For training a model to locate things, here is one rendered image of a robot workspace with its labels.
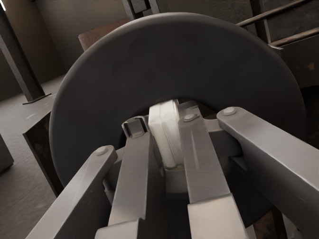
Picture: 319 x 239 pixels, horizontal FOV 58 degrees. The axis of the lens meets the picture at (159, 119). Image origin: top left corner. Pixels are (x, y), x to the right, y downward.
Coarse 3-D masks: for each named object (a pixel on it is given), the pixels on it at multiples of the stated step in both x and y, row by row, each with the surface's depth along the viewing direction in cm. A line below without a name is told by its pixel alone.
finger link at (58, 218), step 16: (96, 160) 13; (112, 160) 13; (80, 176) 12; (96, 176) 12; (64, 192) 11; (80, 192) 11; (96, 192) 12; (112, 192) 14; (64, 208) 10; (80, 208) 10; (96, 208) 11; (48, 224) 10; (64, 224) 10; (80, 224) 10; (96, 224) 11
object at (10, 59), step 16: (224, 0) 304; (240, 0) 295; (256, 0) 315; (0, 16) 595; (240, 16) 302; (0, 32) 594; (256, 32) 302; (16, 48) 617; (16, 64) 603; (32, 80) 641; (32, 96) 639
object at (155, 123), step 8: (160, 104) 16; (152, 112) 15; (160, 112) 15; (152, 120) 14; (160, 120) 14; (152, 128) 14; (160, 128) 14; (160, 136) 15; (168, 136) 15; (160, 144) 15; (168, 144) 15; (160, 152) 15; (168, 152) 15; (168, 160) 15; (176, 160) 15; (168, 168) 15
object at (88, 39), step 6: (126, 18) 290; (108, 24) 277; (114, 24) 278; (120, 24) 281; (90, 30) 278; (96, 30) 276; (102, 30) 276; (108, 30) 277; (84, 36) 283; (90, 36) 280; (96, 36) 278; (102, 36) 277; (84, 42) 287; (90, 42) 283; (84, 48) 294
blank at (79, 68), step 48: (96, 48) 15; (144, 48) 15; (192, 48) 15; (240, 48) 15; (96, 96) 16; (144, 96) 16; (192, 96) 16; (240, 96) 16; (288, 96) 16; (96, 144) 17; (240, 192) 18
